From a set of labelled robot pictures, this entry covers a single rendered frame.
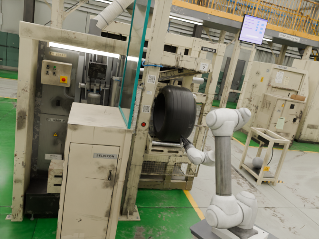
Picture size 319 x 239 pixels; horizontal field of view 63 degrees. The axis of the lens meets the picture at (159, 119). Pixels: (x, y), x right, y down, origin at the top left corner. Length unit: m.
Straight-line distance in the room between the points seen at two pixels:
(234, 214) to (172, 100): 1.16
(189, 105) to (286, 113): 4.73
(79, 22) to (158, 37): 9.12
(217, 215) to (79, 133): 0.97
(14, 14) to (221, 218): 10.93
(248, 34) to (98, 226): 5.28
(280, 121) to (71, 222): 5.81
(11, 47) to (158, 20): 9.65
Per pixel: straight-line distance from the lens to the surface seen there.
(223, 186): 1.71
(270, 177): 4.70
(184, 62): 2.80
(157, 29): 2.43
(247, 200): 1.85
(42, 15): 11.56
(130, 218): 2.98
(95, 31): 2.64
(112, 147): 1.67
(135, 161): 2.67
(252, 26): 6.36
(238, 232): 1.94
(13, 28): 11.74
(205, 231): 1.96
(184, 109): 2.41
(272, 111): 6.71
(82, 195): 1.82
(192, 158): 2.12
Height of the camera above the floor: 1.77
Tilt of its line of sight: 15 degrees down
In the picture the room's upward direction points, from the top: 11 degrees clockwise
